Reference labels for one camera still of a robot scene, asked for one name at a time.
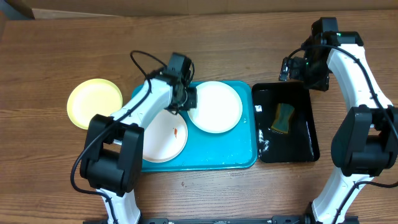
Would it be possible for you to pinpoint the white plate top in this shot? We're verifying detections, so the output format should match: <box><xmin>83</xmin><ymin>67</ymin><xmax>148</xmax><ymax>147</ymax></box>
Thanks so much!
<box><xmin>188</xmin><ymin>81</ymin><xmax>243</xmax><ymax>134</ymax></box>

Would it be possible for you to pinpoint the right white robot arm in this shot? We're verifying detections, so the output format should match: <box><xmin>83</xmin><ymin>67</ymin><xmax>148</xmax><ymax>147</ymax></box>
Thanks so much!
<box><xmin>279</xmin><ymin>31</ymin><xmax>397</xmax><ymax>223</ymax></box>

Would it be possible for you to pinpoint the white plate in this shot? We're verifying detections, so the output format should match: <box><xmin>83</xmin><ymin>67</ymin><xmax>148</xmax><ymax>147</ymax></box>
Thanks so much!
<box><xmin>188</xmin><ymin>81</ymin><xmax>243</xmax><ymax>134</ymax></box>
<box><xmin>143</xmin><ymin>110</ymin><xmax>188</xmax><ymax>163</ymax></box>

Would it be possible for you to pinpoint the black water tray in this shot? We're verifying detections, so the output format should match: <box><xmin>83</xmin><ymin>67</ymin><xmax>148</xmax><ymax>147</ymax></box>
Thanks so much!
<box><xmin>252</xmin><ymin>82</ymin><xmax>320</xmax><ymax>163</ymax></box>

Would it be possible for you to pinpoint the green yellow sponge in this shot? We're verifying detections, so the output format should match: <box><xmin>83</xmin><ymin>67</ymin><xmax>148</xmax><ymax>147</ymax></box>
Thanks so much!
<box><xmin>271</xmin><ymin>103</ymin><xmax>295</xmax><ymax>134</ymax></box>

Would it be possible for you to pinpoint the yellow plate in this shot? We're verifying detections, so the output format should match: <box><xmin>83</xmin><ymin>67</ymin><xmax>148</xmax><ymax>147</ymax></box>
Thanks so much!
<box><xmin>67</xmin><ymin>78</ymin><xmax>123</xmax><ymax>129</ymax></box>

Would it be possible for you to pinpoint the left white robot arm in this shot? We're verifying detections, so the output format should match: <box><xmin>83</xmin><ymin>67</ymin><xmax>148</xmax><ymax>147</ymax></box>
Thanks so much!
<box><xmin>70</xmin><ymin>65</ymin><xmax>197</xmax><ymax>223</ymax></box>

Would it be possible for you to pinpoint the cardboard sheet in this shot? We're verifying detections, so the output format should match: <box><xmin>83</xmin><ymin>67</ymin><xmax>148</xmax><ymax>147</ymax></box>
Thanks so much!
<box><xmin>7</xmin><ymin>0</ymin><xmax>397</xmax><ymax>16</ymax></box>

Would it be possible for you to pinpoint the teal plastic tray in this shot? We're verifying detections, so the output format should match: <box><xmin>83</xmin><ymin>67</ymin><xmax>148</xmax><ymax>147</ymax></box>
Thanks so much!
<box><xmin>142</xmin><ymin>80</ymin><xmax>257</xmax><ymax>172</ymax></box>

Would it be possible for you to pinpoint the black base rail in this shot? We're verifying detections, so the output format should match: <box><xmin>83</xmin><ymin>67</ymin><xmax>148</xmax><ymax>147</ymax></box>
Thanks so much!
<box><xmin>139</xmin><ymin>215</ymin><xmax>311</xmax><ymax>224</ymax></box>

